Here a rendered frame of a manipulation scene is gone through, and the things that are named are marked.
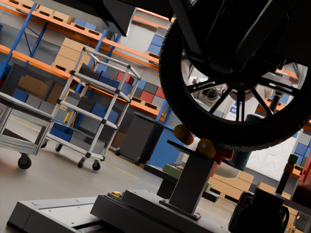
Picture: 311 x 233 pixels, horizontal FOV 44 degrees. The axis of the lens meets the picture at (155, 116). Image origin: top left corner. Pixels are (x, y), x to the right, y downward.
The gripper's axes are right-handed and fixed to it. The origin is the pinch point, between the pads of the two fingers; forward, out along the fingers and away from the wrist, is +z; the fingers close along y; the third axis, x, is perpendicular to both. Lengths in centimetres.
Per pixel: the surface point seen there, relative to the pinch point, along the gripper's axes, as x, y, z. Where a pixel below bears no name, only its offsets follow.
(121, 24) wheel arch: -7, 25, 72
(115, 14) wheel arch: -7, 25, 80
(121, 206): -66, 1, 59
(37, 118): -53, 78, 6
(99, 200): -68, 10, 59
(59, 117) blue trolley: -58, 290, -421
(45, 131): -59, 76, -4
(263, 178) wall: 19, -91, -1035
